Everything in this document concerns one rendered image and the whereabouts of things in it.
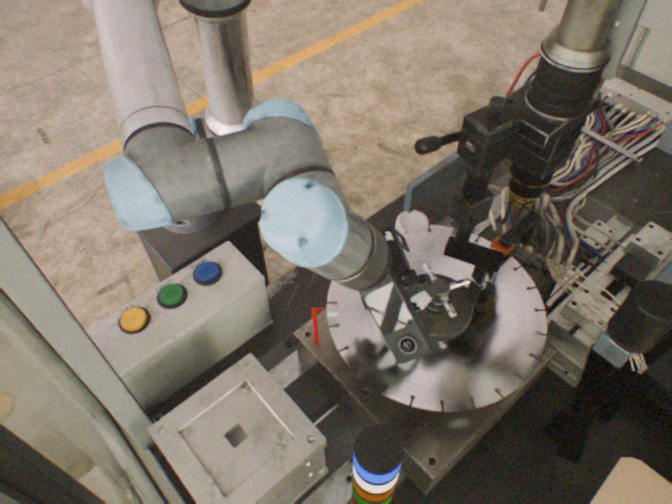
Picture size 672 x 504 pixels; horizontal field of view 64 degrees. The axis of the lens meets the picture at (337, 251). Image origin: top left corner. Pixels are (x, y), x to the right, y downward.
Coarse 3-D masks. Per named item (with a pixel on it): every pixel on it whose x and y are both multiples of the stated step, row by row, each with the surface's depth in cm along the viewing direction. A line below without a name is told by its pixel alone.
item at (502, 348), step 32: (416, 256) 89; (480, 288) 85; (512, 288) 84; (352, 320) 81; (480, 320) 81; (512, 320) 81; (544, 320) 81; (352, 352) 78; (384, 352) 78; (448, 352) 78; (480, 352) 78; (512, 352) 78; (416, 384) 75; (448, 384) 75; (480, 384) 75; (512, 384) 75
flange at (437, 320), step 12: (444, 276) 85; (456, 288) 83; (456, 300) 82; (468, 300) 82; (420, 312) 81; (432, 312) 80; (444, 312) 80; (468, 312) 81; (432, 324) 79; (444, 324) 79; (456, 324) 79; (432, 336) 79; (444, 336) 79
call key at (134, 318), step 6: (126, 312) 88; (132, 312) 88; (138, 312) 87; (144, 312) 87; (126, 318) 87; (132, 318) 87; (138, 318) 87; (144, 318) 87; (126, 324) 86; (132, 324) 86; (138, 324) 86; (144, 324) 87; (126, 330) 87; (132, 330) 86
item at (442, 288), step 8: (424, 264) 81; (432, 272) 80; (432, 280) 79; (440, 280) 79; (464, 280) 79; (440, 288) 78; (448, 288) 78; (440, 296) 78; (440, 304) 80; (448, 304) 77; (448, 312) 77; (456, 312) 76
